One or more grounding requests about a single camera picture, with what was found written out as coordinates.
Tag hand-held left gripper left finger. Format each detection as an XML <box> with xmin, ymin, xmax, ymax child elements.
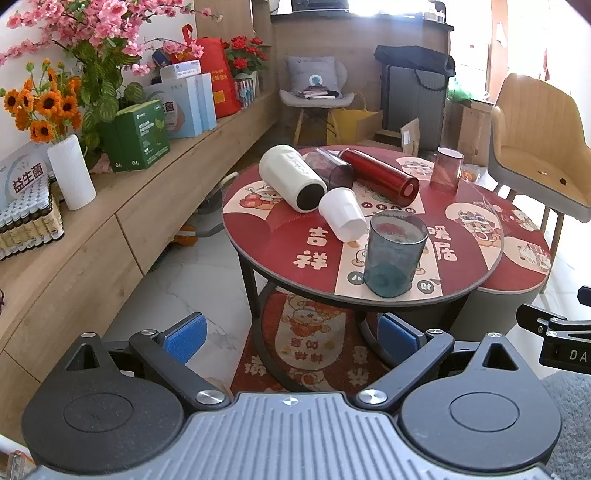
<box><xmin>62</xmin><ymin>313</ymin><xmax>232</xmax><ymax>413</ymax></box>

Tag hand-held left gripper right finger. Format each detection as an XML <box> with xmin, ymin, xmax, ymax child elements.
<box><xmin>355</xmin><ymin>313</ymin><xmax>533</xmax><ymax>414</ymax></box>

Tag white plastic cup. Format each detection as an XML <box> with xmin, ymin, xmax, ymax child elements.
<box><xmin>318</xmin><ymin>186</ymin><xmax>368</xmax><ymax>242</ymax></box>

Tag teal transparent cup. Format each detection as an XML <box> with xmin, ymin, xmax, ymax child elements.
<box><xmin>363</xmin><ymin>212</ymin><xmax>428</xmax><ymax>298</ymax></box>

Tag maroon transparent cup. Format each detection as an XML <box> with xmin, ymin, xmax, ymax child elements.
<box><xmin>429</xmin><ymin>147</ymin><xmax>464</xmax><ymax>193</ymax></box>

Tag dark transparent cup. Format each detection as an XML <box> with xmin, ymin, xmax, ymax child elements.
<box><xmin>304</xmin><ymin>148</ymin><xmax>356</xmax><ymax>190</ymax></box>

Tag grey cloth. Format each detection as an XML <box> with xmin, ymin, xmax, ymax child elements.
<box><xmin>539</xmin><ymin>370</ymin><xmax>591</xmax><ymax>480</ymax></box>

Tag round stool with red print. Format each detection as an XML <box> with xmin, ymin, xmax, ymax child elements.
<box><xmin>443</xmin><ymin>184</ymin><xmax>553</xmax><ymax>334</ymax></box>

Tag red printed rug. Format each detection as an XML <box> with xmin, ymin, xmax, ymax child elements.
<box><xmin>230</xmin><ymin>290</ymin><xmax>394</xmax><ymax>394</ymax></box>

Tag grey floor appliance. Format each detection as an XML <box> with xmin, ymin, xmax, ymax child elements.
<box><xmin>196</xmin><ymin>172</ymin><xmax>239</xmax><ymax>239</ymax></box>

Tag wooden sideboard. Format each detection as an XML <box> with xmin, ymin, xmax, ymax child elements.
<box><xmin>0</xmin><ymin>82</ymin><xmax>279</xmax><ymax>446</ymax></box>

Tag round table with red print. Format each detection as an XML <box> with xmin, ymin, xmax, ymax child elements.
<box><xmin>222</xmin><ymin>145</ymin><xmax>505</xmax><ymax>394</ymax></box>

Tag red insulated bottle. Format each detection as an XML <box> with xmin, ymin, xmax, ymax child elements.
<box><xmin>340</xmin><ymin>148</ymin><xmax>420</xmax><ymax>208</ymax></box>

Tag beige armchair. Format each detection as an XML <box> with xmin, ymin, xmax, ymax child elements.
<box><xmin>488</xmin><ymin>72</ymin><xmax>591</xmax><ymax>292</ymax></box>

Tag row of small brown bottles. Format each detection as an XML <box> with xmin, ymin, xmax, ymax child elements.
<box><xmin>0</xmin><ymin>179</ymin><xmax>66</xmax><ymax>262</ymax></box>

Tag white insulated bottle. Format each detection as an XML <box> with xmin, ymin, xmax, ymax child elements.
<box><xmin>258</xmin><ymin>144</ymin><xmax>329</xmax><ymax>213</ymax></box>

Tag cardboard box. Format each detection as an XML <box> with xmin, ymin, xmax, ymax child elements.
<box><xmin>444</xmin><ymin>98</ymin><xmax>496</xmax><ymax>166</ymax></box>

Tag white ribbed vase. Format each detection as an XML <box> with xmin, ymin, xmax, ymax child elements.
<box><xmin>47</xmin><ymin>134</ymin><xmax>97</xmax><ymax>211</ymax></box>

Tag cardboard piece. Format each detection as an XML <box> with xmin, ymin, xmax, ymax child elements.
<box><xmin>400</xmin><ymin>117</ymin><xmax>421</xmax><ymax>156</ymax></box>

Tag green box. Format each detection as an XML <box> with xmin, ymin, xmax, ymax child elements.
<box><xmin>98</xmin><ymin>99</ymin><xmax>171</xmax><ymax>173</ymax></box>

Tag yellow paper bag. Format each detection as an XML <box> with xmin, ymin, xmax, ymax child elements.
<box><xmin>329</xmin><ymin>107</ymin><xmax>384</xmax><ymax>147</ymax></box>

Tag white sign card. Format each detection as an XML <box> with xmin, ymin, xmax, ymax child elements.
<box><xmin>0</xmin><ymin>140</ymin><xmax>55</xmax><ymax>213</ymax></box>

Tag green plastic bag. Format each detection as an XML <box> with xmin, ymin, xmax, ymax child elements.
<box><xmin>446</xmin><ymin>78</ymin><xmax>477</xmax><ymax>103</ymax></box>

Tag grey striped bag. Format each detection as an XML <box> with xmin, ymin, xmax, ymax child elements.
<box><xmin>373</xmin><ymin>45</ymin><xmax>456</xmax><ymax>151</ymax></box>

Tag narrow light blue box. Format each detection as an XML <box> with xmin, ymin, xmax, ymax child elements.
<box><xmin>195</xmin><ymin>73</ymin><xmax>218</xmax><ymax>132</ymax></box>

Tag grey chair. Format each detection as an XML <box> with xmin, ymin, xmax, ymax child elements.
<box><xmin>278</xmin><ymin>56</ymin><xmax>356</xmax><ymax>145</ymax></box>

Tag red gift bag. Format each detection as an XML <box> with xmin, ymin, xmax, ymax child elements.
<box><xmin>181</xmin><ymin>23</ymin><xmax>243</xmax><ymax>119</ymax></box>

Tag green variegated leaves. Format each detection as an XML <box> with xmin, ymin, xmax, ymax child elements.
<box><xmin>69</xmin><ymin>39</ymin><xmax>145</xmax><ymax>153</ymax></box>

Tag small white box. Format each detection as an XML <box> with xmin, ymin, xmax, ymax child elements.
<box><xmin>159</xmin><ymin>59</ymin><xmax>203</xmax><ymax>80</ymax></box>

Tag orange artificial sunflowers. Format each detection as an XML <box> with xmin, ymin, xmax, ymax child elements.
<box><xmin>0</xmin><ymin>58</ymin><xmax>84</xmax><ymax>144</ymax></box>

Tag grey cushion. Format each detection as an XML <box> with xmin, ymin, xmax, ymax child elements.
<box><xmin>284</xmin><ymin>56</ymin><xmax>341</xmax><ymax>93</ymax></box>

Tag red artificial roses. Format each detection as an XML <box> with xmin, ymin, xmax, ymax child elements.
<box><xmin>222</xmin><ymin>35</ymin><xmax>270</xmax><ymax>78</ymax></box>

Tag pink artificial blossom branches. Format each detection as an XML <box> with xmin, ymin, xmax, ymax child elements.
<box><xmin>0</xmin><ymin>0</ymin><xmax>223</xmax><ymax>79</ymax></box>

